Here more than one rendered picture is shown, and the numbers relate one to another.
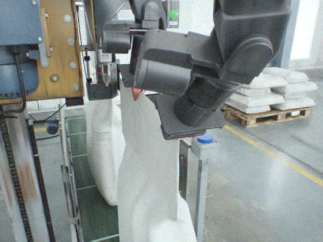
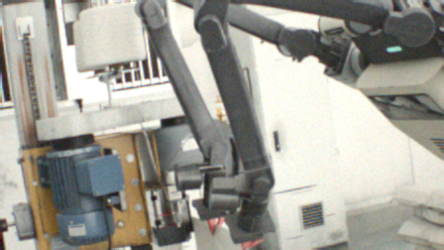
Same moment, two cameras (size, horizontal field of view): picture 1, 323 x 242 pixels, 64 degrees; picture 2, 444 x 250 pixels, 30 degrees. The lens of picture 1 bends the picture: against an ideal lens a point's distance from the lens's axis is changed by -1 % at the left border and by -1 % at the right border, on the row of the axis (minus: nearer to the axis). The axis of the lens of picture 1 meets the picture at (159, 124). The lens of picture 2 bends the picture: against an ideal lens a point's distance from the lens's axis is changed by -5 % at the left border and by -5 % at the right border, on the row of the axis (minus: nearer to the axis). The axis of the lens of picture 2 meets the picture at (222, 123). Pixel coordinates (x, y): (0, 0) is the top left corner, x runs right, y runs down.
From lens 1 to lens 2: 150 cm
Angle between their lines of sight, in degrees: 18
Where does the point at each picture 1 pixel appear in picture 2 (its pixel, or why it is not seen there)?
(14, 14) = (106, 170)
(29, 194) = not seen: outside the picture
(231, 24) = (248, 174)
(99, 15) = (163, 149)
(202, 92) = (248, 207)
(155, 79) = (219, 203)
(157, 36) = (217, 182)
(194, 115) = (249, 222)
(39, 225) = not seen: outside the picture
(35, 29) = (120, 179)
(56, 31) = not seen: hidden behind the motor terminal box
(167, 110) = (233, 224)
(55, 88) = (121, 235)
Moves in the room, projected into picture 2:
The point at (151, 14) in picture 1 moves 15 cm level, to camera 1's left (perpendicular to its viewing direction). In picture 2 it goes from (217, 153) to (157, 162)
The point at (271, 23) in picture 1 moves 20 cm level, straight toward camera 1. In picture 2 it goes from (265, 171) to (223, 188)
